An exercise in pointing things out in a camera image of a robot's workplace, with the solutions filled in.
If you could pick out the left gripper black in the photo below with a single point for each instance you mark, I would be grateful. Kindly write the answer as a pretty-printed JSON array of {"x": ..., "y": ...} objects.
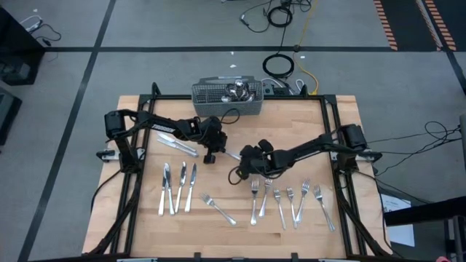
[{"x": 215, "y": 138}]

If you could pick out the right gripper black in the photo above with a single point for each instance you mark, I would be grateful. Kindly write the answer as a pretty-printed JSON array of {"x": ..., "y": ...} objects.
[{"x": 256, "y": 160}]

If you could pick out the silver spoon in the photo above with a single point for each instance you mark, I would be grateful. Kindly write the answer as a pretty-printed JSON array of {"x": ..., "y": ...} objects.
[
  {"x": 244, "y": 91},
  {"x": 225, "y": 98},
  {"x": 238, "y": 83},
  {"x": 251, "y": 97},
  {"x": 236, "y": 95},
  {"x": 230, "y": 89}
]

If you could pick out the silver fork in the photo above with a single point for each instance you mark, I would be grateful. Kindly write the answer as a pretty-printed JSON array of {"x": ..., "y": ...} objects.
[
  {"x": 281, "y": 214},
  {"x": 292, "y": 214},
  {"x": 325, "y": 213},
  {"x": 300, "y": 207},
  {"x": 263, "y": 203},
  {"x": 222, "y": 213},
  {"x": 253, "y": 207}
]

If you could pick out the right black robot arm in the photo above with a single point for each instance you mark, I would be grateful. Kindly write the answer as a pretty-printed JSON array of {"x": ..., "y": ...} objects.
[{"x": 309, "y": 149}]

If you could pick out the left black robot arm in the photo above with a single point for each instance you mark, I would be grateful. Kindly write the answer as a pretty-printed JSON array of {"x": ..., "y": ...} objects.
[{"x": 164, "y": 127}]

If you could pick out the grey plastic silverware basket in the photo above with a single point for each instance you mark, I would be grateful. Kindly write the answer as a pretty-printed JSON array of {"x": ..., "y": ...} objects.
[{"x": 218, "y": 109}]

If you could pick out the black power box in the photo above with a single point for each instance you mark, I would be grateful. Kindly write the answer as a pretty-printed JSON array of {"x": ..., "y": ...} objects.
[{"x": 276, "y": 91}]

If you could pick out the white paper sheet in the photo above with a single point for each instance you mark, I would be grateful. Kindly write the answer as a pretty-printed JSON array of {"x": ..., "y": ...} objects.
[{"x": 400, "y": 236}]

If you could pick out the black desk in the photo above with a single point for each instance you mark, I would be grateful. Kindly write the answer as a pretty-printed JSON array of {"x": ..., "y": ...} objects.
[{"x": 429, "y": 211}]

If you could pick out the grey pole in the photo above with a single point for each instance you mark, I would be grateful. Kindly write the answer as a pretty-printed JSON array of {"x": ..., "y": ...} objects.
[{"x": 463, "y": 145}]

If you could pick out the black case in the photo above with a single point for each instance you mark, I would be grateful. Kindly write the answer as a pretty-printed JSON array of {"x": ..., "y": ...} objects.
[{"x": 7, "y": 116}]

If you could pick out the black cabinet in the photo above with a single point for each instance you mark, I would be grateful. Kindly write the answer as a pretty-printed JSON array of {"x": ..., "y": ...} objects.
[{"x": 18, "y": 54}]

